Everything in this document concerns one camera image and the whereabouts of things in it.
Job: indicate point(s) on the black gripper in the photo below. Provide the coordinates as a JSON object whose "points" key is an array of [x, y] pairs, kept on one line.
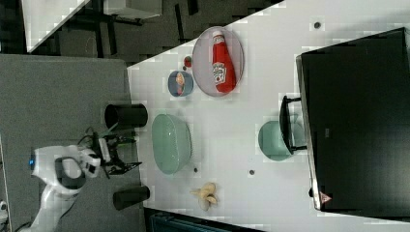
{"points": [[106, 148]]}

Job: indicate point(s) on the green strainer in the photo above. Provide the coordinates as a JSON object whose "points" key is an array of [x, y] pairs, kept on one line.
{"points": [[171, 143]]}

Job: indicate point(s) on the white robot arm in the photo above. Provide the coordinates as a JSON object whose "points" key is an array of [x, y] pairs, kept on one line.
{"points": [[65, 171]]}

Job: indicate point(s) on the blue bowl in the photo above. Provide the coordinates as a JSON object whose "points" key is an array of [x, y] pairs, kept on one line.
{"points": [[172, 85]]}

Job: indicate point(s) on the toy orange slice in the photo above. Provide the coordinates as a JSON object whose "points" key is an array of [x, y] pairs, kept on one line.
{"points": [[180, 79]]}

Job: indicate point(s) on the peeled toy banana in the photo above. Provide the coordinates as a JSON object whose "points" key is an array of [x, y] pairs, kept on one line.
{"points": [[206, 196]]}

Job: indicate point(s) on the toy strawberry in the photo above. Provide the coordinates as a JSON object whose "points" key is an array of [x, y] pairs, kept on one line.
{"points": [[187, 62]]}

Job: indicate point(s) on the red ketchup bottle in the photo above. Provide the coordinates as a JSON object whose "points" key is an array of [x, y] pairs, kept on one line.
{"points": [[222, 65]]}

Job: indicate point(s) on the pink plate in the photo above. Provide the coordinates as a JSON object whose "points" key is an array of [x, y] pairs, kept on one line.
{"points": [[202, 59]]}

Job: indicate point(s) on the black toaster oven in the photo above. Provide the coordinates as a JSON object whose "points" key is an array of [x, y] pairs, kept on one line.
{"points": [[355, 105]]}

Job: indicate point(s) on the black cylinder post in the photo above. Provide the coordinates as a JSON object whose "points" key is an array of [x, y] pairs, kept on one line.
{"points": [[125, 198], [125, 116]]}

